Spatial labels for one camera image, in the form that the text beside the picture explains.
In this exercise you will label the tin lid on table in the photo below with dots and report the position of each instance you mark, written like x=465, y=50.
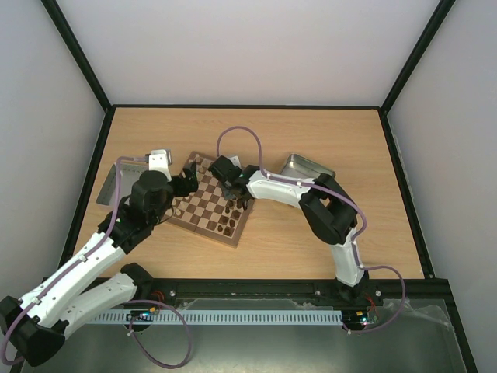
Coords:
x=130, y=173

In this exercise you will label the gold metal tin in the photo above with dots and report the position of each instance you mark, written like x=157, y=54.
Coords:
x=297, y=166

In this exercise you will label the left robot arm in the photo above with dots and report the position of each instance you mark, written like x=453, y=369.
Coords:
x=36, y=325

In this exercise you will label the blue cable duct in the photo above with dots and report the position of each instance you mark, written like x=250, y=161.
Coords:
x=223, y=318

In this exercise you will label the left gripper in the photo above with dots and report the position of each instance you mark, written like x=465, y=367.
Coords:
x=191, y=179

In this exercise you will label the wooden chess board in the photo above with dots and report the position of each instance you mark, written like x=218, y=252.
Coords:
x=206, y=212

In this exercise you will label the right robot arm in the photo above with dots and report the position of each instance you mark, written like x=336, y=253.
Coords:
x=330, y=213

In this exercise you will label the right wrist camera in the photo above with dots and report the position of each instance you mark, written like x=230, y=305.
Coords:
x=235, y=160

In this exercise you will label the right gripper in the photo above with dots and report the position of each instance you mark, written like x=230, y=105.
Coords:
x=236, y=193

